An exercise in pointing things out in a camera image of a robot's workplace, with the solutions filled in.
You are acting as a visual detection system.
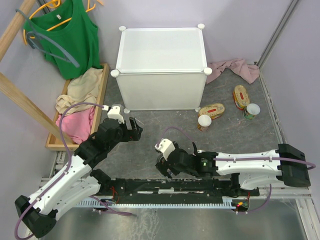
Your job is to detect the green can white lid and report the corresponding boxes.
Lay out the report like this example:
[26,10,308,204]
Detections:
[243,103,261,120]

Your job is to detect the green tank top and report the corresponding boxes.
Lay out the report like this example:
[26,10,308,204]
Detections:
[30,12,102,80]

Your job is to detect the oval gold tin near cabinet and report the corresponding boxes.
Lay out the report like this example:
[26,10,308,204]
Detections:
[198,103,226,120]

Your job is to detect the oval gold tin right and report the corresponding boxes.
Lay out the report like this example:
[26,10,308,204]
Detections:
[232,85,251,110]

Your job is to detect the white cube cabinet counter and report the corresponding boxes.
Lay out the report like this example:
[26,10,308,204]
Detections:
[111,23,213,114]

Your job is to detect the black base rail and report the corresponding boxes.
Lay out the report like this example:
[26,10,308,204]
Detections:
[88,178,260,204]

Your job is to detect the orange can white lid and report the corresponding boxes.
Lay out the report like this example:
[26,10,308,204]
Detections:
[197,115,212,132]

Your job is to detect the aluminium frame post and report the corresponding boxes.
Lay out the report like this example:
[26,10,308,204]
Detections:
[257,0,301,68]

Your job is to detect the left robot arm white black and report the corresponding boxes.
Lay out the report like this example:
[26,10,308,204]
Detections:
[14,117,143,238]

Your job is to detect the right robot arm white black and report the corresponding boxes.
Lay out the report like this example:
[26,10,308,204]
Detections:
[154,138,316,196]

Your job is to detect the orange clothes hanger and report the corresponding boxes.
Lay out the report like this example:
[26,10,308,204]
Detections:
[22,0,104,45]

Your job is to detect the beige cloth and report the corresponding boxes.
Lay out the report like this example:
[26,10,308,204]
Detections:
[55,67,103,114]

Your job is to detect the white cable duct comb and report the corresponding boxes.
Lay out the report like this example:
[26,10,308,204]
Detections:
[75,197,236,210]

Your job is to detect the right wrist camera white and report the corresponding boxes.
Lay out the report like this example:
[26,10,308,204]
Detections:
[154,138,175,155]

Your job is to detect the pink cloth in tray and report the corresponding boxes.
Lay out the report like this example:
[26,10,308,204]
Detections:
[61,107,95,144]

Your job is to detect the wooden rack pole upper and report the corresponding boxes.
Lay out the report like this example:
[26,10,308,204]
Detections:
[0,0,36,60]

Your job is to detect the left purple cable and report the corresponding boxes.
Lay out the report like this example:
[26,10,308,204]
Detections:
[14,102,137,240]

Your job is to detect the grey blue clothes hanger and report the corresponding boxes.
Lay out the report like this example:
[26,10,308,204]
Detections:
[14,8,81,68]

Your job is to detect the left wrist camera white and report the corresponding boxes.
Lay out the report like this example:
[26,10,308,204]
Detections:
[102,104,125,124]

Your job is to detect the wooden rack pole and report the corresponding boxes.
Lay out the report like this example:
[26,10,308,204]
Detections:
[0,0,36,60]
[0,73,62,140]

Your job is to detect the wooden tray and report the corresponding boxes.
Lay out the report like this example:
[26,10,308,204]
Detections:
[45,63,110,151]

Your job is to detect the aluminium floor rail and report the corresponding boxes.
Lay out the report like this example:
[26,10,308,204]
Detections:
[38,177,313,201]

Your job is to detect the mauve cloth on floor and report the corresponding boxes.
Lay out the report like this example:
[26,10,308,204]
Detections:
[206,58,260,84]

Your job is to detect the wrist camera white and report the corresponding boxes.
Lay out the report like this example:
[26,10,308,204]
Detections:
[102,104,125,124]
[154,138,175,155]

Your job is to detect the wooden rack pole lower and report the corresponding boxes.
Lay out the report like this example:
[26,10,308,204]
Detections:
[0,73,62,140]

